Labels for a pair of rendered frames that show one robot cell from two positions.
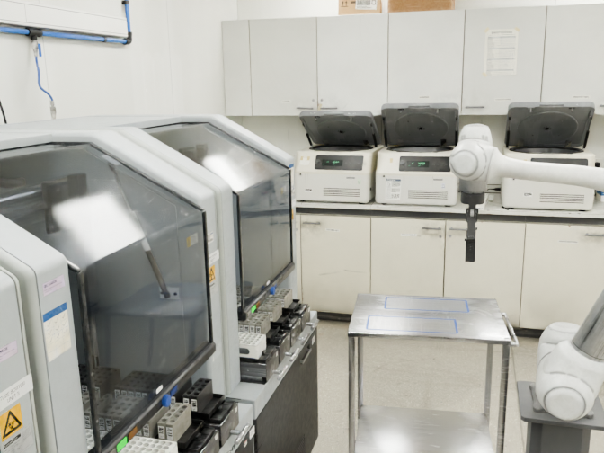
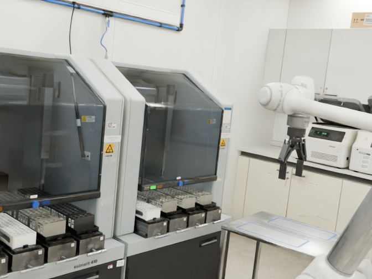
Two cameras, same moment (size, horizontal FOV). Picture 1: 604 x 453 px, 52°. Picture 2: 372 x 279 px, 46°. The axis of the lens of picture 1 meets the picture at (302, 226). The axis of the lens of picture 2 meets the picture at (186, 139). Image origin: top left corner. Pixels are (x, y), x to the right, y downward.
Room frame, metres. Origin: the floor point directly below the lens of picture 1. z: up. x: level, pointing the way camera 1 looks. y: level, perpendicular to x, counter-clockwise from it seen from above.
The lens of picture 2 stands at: (0.14, -0.98, 1.54)
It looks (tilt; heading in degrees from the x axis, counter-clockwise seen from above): 8 degrees down; 27
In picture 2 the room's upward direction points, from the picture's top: 6 degrees clockwise
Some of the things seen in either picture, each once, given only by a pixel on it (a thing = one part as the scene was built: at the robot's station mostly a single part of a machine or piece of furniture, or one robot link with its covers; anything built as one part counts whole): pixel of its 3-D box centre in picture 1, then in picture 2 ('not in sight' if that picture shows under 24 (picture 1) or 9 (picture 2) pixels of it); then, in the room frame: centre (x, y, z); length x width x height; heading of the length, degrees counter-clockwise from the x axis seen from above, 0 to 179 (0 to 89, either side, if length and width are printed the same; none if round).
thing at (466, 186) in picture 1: (473, 182); (298, 120); (1.96, -0.55, 1.43); 0.09 x 0.09 x 0.06
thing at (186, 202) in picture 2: (275, 312); (187, 202); (2.36, 0.11, 0.85); 0.12 x 0.02 x 0.06; 164
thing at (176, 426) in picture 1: (179, 423); (53, 228); (1.54, 0.35, 0.85); 0.12 x 0.02 x 0.06; 165
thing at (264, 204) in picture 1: (208, 209); (156, 123); (2.36, 0.36, 1.28); 0.61 x 0.51 x 0.63; 164
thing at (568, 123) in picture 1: (546, 152); not in sight; (4.25, -1.68, 1.25); 0.62 x 0.56 x 0.69; 164
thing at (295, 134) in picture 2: (472, 205); (295, 138); (1.96, -0.55, 1.36); 0.08 x 0.07 x 0.09; 164
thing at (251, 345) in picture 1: (223, 344); (135, 208); (2.10, 0.29, 0.83); 0.30 x 0.10 x 0.06; 74
